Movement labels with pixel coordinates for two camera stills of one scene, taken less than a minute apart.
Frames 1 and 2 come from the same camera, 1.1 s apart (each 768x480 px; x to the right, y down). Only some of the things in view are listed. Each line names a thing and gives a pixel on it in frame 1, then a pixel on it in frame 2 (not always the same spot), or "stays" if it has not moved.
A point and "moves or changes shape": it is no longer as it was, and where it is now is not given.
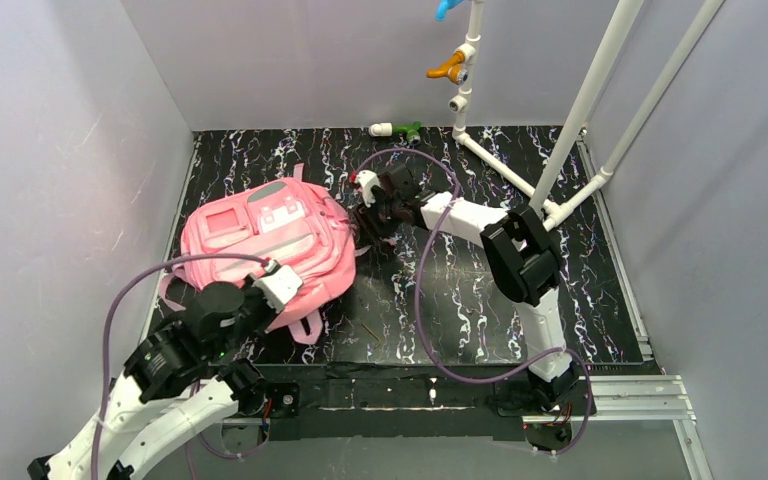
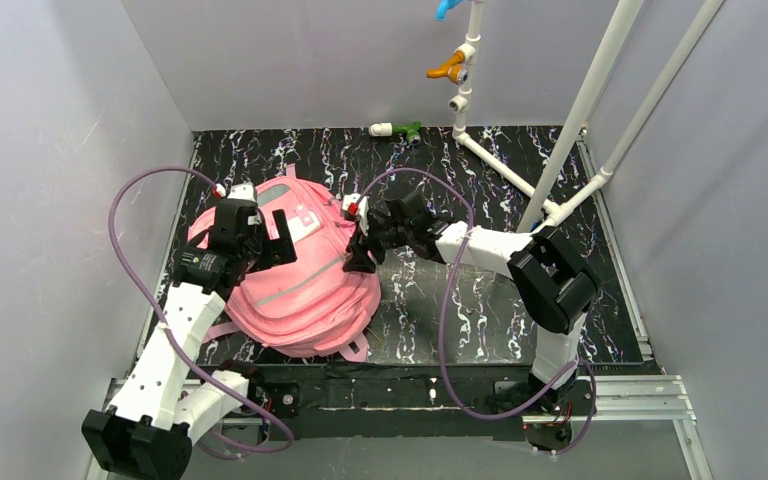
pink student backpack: [292, 223] moves or changes shape
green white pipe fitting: [411, 130] stays
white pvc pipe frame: [511, 175] stays
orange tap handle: [450, 70] stays
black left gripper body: [251, 312] → [264, 245]
